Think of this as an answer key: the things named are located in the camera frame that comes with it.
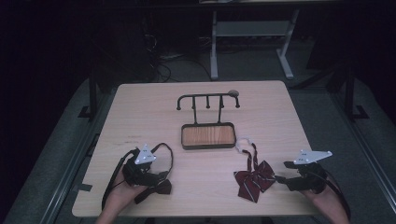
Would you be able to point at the grey tape piece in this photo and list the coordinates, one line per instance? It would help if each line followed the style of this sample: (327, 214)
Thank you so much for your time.
(84, 187)

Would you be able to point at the person's right hand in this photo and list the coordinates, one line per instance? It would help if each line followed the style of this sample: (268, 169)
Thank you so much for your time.
(327, 199)

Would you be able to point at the red striped bow tie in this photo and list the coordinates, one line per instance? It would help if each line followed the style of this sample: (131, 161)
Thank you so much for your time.
(253, 182)

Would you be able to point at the person's left hand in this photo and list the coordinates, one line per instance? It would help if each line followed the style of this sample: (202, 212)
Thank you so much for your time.
(120, 196)

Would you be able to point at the grey metal desk frame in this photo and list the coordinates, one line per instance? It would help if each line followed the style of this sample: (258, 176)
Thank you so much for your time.
(252, 28)

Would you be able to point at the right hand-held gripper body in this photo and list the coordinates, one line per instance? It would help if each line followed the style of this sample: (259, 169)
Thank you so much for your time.
(309, 179)

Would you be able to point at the black stand post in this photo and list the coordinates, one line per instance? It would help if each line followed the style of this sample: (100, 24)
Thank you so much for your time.
(350, 96)
(92, 96)

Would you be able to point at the dark round disc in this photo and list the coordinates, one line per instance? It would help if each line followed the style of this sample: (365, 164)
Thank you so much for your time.
(233, 92)

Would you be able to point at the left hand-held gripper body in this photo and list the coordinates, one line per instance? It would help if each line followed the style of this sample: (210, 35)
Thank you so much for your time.
(139, 172)

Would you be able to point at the black hook rack wooden base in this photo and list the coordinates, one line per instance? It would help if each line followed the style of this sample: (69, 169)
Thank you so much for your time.
(208, 135)

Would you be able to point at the dark brown bow tie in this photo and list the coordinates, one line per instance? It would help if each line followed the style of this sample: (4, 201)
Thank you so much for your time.
(157, 188)

